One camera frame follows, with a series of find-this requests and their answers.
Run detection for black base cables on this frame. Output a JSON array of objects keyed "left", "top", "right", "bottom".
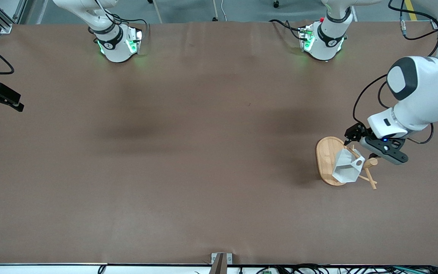
[
  {"left": 270, "top": 19, "right": 308, "bottom": 40},
  {"left": 90, "top": 0, "right": 149, "bottom": 38}
]

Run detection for brown table cover sheet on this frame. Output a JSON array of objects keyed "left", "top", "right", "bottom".
[{"left": 0, "top": 21, "right": 438, "bottom": 266}]

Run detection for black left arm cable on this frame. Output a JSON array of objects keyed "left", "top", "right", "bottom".
[{"left": 353, "top": 0, "right": 438, "bottom": 145}]

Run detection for black left base cables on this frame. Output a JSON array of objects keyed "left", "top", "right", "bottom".
[{"left": 270, "top": 19, "right": 308, "bottom": 40}]

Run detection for black right base cables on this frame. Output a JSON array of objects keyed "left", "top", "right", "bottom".
[{"left": 90, "top": 0, "right": 149, "bottom": 38}]

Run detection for wooden cup rack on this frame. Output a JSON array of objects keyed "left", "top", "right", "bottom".
[{"left": 315, "top": 136, "right": 379, "bottom": 190}]

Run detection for metal bracket with brown post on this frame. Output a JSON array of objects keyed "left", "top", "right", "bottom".
[{"left": 208, "top": 253, "right": 233, "bottom": 274}]

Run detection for white faceted cup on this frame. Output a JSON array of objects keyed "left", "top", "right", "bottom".
[{"left": 332, "top": 148, "right": 366, "bottom": 183}]

